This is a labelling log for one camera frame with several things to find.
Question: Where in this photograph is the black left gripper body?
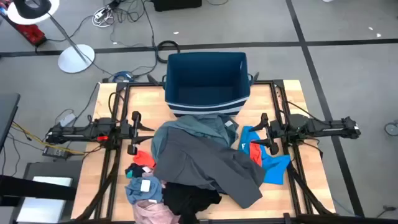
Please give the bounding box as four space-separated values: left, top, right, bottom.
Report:
120 111 142 156

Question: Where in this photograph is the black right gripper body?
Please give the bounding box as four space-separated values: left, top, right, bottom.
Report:
261 113 282 156

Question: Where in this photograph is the orange-red cloth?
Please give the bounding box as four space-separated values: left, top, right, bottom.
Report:
249 142 264 167

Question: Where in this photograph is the bright blue shirt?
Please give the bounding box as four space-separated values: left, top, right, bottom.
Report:
238 126 292 186

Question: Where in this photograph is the teal grey shirt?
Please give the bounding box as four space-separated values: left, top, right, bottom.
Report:
151 113 239 162

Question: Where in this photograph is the light blue denim garment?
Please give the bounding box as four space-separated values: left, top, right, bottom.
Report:
125 176 164 205

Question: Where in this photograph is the dark grey garment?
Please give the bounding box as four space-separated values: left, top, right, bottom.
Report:
154 127 267 209

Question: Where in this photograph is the black garment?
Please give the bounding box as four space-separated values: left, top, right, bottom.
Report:
162 182 223 224

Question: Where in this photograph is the pink knit garment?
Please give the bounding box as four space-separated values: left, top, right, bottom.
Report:
132 172 182 224

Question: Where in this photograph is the orange-red sock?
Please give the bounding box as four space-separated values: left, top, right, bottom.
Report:
132 150 156 169

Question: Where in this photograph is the navy sock teal toe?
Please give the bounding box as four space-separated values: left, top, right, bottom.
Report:
125 163 149 179

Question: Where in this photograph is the navy white-striped fabric bin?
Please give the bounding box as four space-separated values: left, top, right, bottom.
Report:
164 52 253 118

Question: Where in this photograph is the grey power adapter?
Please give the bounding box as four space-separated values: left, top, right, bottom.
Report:
58 112 77 127

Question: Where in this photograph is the black power brick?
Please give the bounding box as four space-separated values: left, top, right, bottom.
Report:
42 145 71 159

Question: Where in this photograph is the white floor lamp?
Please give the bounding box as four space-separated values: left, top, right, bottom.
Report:
6 0 96 74

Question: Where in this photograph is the white panel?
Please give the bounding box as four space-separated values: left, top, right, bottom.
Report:
17 176 74 223

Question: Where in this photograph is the black bar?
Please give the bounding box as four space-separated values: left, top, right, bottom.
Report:
0 174 78 202

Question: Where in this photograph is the grey caster wheel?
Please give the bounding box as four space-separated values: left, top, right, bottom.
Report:
384 119 398 137

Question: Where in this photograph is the black box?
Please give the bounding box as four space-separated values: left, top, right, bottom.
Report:
152 0 203 12

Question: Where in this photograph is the dark desk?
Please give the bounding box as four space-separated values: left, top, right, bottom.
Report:
0 92 21 153

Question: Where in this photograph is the black aluminium table frame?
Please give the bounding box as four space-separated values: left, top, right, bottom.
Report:
73 79 336 224

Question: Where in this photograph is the blue cable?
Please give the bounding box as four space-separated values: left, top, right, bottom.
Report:
111 70 136 83

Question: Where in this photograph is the black coiled cable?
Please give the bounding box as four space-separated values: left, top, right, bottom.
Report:
155 40 181 65

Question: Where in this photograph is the yellow cable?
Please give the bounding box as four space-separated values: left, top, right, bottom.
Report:
11 121 85 156

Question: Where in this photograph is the white cable bundle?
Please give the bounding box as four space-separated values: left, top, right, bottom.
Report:
91 6 116 29

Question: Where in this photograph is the black cable tangle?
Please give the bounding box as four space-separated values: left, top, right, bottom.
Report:
107 0 156 47

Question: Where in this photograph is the black cable plug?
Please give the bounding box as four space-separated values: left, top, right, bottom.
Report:
376 205 397 218

